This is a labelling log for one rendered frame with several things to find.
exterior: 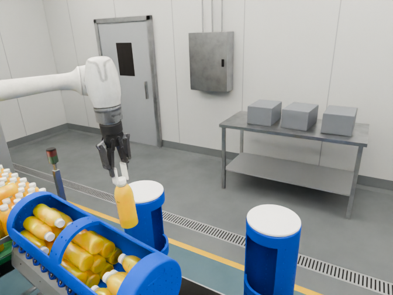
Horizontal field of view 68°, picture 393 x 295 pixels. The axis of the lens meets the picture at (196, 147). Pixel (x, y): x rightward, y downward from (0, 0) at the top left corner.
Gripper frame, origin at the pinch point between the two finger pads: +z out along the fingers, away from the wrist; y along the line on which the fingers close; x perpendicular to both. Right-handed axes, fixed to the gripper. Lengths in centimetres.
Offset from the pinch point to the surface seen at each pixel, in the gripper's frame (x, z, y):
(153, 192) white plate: 39, 47, 49
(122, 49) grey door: 339, -12, 287
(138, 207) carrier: 38, 50, 35
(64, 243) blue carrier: 18.3, 27.9, -18.3
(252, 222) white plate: -26, 47, 56
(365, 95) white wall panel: -32, 42, 337
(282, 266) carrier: -44, 66, 55
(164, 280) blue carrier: -22.7, 34.5, -5.1
